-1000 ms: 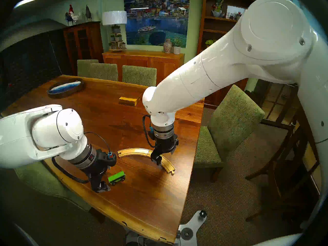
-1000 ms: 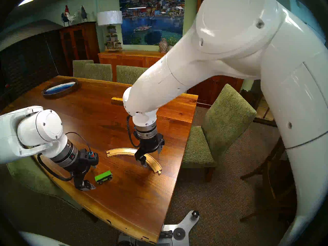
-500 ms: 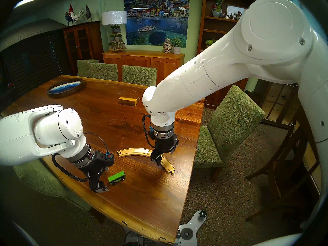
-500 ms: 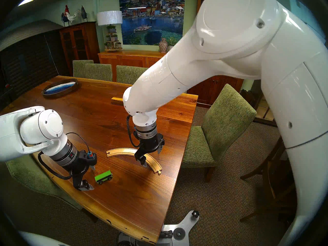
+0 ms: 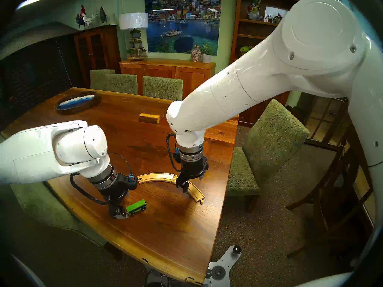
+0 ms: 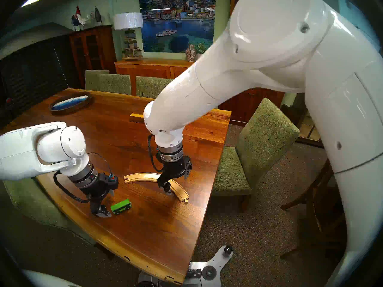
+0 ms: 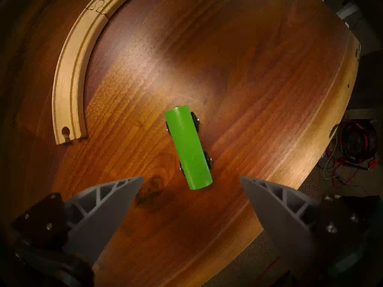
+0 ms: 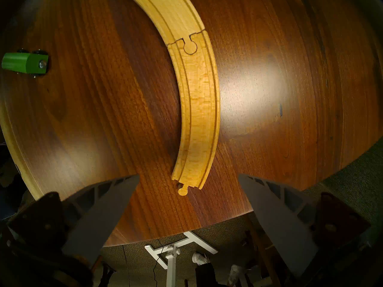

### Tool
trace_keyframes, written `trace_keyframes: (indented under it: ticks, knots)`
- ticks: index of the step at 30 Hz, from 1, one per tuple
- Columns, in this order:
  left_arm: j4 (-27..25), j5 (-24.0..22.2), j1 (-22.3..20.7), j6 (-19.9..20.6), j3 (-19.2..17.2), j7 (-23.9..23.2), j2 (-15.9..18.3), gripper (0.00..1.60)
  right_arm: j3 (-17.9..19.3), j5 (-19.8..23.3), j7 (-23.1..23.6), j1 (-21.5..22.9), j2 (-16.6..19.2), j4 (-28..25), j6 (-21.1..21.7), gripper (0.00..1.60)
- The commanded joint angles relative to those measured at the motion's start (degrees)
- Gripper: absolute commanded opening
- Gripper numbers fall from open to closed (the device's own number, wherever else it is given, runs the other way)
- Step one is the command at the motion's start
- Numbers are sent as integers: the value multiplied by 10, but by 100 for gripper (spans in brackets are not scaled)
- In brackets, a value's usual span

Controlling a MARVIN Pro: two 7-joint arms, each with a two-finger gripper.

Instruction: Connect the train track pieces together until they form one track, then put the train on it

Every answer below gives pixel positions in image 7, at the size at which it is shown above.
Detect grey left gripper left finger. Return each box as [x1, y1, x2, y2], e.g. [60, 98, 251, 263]
[62, 176, 145, 266]

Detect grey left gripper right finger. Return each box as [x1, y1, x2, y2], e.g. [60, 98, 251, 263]
[240, 176, 323, 276]

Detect green toy train car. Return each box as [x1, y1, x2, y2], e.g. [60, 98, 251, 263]
[164, 105, 213, 190]

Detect red and black cable bundle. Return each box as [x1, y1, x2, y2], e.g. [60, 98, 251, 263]
[319, 119, 378, 189]

